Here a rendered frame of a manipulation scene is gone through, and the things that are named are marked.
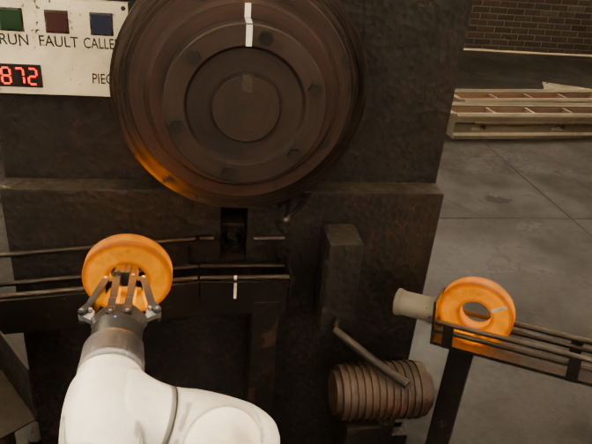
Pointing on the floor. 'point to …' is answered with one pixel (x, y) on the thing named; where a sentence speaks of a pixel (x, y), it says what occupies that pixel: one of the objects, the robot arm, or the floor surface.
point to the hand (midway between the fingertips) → (127, 267)
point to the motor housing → (375, 398)
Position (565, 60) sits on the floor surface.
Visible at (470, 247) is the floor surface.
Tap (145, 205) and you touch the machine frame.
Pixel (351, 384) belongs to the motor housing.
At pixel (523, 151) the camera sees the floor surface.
